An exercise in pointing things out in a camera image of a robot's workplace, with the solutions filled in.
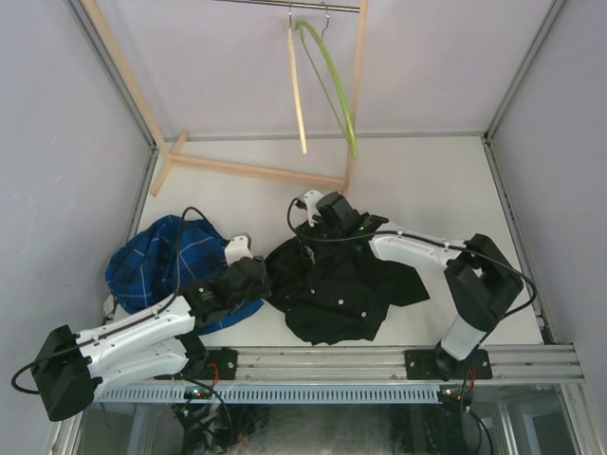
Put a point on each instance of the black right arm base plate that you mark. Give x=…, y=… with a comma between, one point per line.
x=429, y=364

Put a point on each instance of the beige plastic hanger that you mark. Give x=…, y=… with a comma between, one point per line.
x=295, y=82

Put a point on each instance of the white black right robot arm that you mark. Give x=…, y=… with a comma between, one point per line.
x=482, y=283

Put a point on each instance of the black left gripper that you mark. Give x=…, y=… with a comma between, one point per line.
x=260, y=290

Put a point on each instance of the black button shirt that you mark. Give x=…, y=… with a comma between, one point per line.
x=334, y=292

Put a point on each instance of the blue plaid shirt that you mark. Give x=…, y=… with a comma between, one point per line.
x=166, y=256

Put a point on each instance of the wooden clothes rack frame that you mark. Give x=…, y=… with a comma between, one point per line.
x=172, y=156

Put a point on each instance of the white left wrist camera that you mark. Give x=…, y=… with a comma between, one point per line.
x=238, y=248

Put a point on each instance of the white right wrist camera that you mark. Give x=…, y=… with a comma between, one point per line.
x=308, y=202

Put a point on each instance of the aluminium extrusion rail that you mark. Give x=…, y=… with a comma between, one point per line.
x=510, y=365

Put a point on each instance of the blue slotted cable duct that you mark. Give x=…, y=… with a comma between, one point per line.
x=273, y=394

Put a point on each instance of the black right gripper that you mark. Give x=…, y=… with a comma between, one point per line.
x=313, y=229

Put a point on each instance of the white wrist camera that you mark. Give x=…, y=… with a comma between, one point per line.
x=238, y=248
x=308, y=202

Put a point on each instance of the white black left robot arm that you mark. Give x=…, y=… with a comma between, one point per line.
x=72, y=370

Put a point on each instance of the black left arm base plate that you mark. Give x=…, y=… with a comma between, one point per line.
x=212, y=365

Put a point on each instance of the green plastic hanger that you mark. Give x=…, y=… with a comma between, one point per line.
x=345, y=120

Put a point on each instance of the metal hanging rod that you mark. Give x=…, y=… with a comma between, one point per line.
x=297, y=5

